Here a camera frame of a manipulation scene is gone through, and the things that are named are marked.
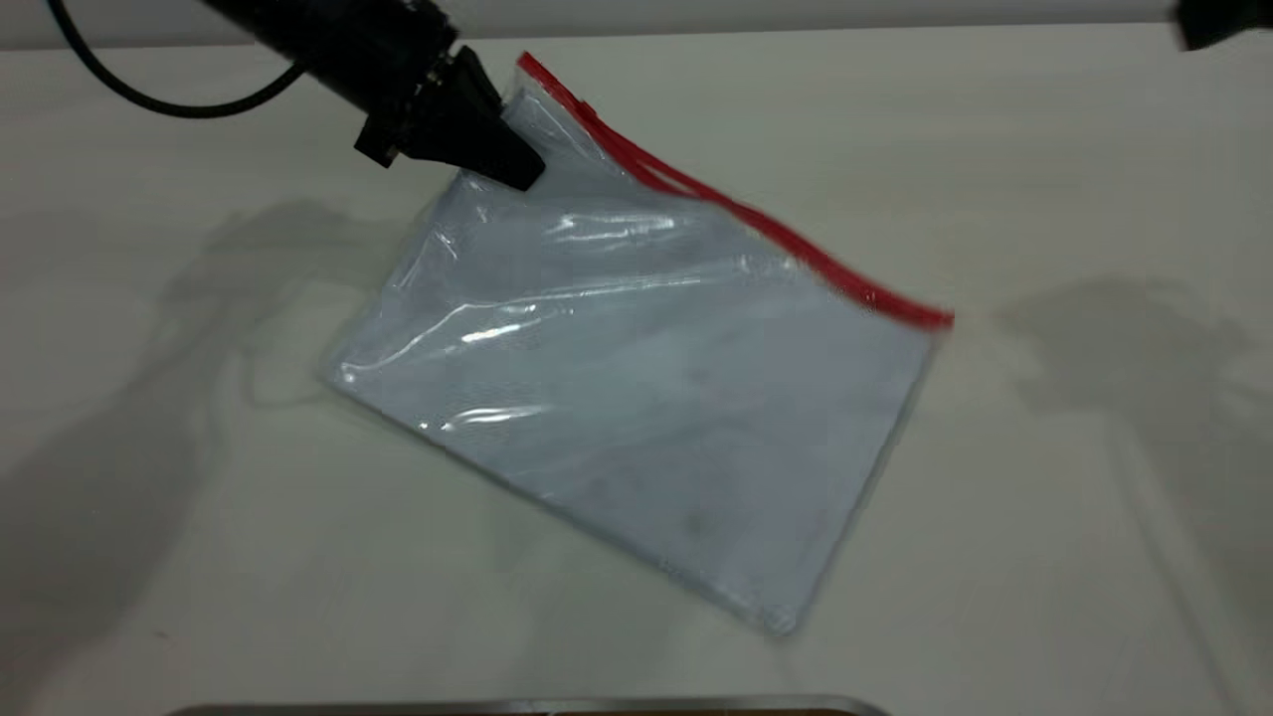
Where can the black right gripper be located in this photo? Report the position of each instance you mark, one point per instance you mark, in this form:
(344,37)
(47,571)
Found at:
(1223,18)

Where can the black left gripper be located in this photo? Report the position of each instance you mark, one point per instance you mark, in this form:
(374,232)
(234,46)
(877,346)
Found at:
(368,50)

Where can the red zipper slider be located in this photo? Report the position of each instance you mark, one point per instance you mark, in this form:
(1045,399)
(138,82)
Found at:
(586,102)

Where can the transparent zip bag red zipper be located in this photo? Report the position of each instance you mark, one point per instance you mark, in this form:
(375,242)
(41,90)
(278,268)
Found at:
(646,398)

